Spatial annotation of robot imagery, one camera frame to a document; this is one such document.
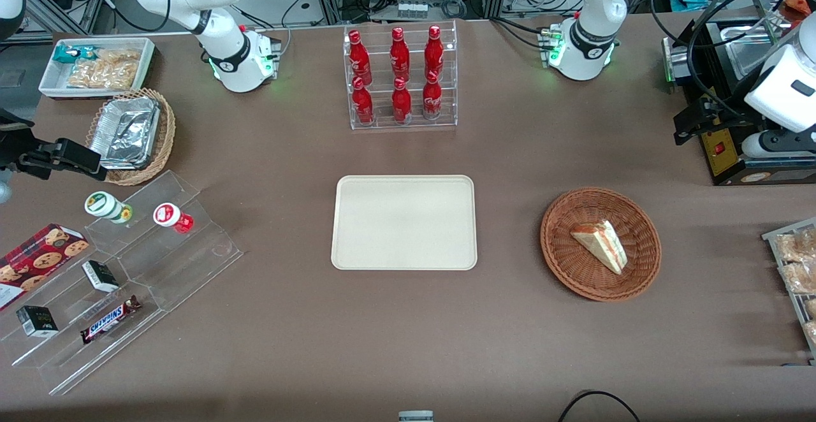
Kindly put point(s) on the clear acrylic tiered stand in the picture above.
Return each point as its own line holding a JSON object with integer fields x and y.
{"x": 185, "y": 262}

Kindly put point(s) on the black machine with yellow panel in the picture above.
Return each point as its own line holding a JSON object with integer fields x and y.
{"x": 723, "y": 154}

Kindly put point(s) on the triangle sandwich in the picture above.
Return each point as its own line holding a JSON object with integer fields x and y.
{"x": 602, "y": 243}

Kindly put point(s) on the brown wicker basket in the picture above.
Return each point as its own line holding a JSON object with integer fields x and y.
{"x": 574, "y": 269}

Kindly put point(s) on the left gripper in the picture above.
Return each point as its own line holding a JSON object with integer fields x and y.
{"x": 719, "y": 110}

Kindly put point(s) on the clear acrylic bottle rack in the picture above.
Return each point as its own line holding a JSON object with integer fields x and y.
{"x": 408, "y": 125}

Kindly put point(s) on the wrapped bread packet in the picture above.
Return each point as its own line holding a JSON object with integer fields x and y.
{"x": 800, "y": 247}
{"x": 811, "y": 308}
{"x": 802, "y": 277}
{"x": 811, "y": 333}

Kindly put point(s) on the small grey device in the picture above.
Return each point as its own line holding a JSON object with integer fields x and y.
{"x": 415, "y": 416}

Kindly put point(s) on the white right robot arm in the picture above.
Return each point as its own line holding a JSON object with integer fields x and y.
{"x": 224, "y": 44}

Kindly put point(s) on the bagged rice crackers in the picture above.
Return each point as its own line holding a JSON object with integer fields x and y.
{"x": 105, "y": 71}

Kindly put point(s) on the tray of packaged bread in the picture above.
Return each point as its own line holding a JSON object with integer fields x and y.
{"x": 774, "y": 238}

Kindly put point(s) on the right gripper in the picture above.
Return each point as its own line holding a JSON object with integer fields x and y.
{"x": 14, "y": 155}

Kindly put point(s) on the small black box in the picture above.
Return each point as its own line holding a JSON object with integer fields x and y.
{"x": 36, "y": 321}
{"x": 100, "y": 276}

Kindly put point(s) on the red label yogurt bottle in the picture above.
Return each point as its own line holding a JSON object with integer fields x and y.
{"x": 169, "y": 215}

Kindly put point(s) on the beige plastic tray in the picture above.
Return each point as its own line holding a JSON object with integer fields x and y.
{"x": 403, "y": 223}

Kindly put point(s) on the white plastic bin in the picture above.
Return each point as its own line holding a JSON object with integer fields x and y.
{"x": 51, "y": 81}

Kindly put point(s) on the red cookie box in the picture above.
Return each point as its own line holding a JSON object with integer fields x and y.
{"x": 38, "y": 259}

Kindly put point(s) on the stacked aluminium foil trays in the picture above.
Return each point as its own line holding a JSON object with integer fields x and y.
{"x": 124, "y": 132}

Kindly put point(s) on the light tan wicker basket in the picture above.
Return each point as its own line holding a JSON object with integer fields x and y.
{"x": 167, "y": 129}

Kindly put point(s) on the green snack packet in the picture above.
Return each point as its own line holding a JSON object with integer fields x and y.
{"x": 67, "y": 53}

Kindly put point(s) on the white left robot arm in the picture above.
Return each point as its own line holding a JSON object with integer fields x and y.
{"x": 590, "y": 1}

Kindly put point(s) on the green label yogurt bottle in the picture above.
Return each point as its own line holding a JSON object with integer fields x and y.
{"x": 105, "y": 205}

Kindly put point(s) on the red cola bottle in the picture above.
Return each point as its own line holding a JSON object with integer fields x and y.
{"x": 434, "y": 52}
{"x": 400, "y": 55}
{"x": 401, "y": 103}
{"x": 363, "y": 104}
{"x": 432, "y": 98}
{"x": 360, "y": 58}

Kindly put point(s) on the Snickers chocolate bar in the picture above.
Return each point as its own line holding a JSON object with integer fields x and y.
{"x": 108, "y": 320}

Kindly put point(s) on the white power strip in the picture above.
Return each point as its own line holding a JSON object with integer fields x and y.
{"x": 412, "y": 9}

